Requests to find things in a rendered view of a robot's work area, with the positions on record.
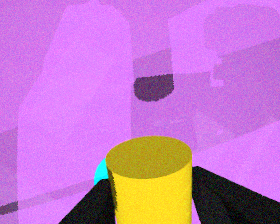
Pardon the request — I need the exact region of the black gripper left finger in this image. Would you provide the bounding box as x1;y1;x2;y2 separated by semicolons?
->
59;179;116;224

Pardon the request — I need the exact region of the yellow cylinder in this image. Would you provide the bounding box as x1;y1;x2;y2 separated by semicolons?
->
104;136;193;224

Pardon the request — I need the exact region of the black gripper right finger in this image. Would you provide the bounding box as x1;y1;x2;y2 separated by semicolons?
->
192;165;280;224

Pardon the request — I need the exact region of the cyan circle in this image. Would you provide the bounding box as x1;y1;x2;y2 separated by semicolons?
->
93;160;108;185

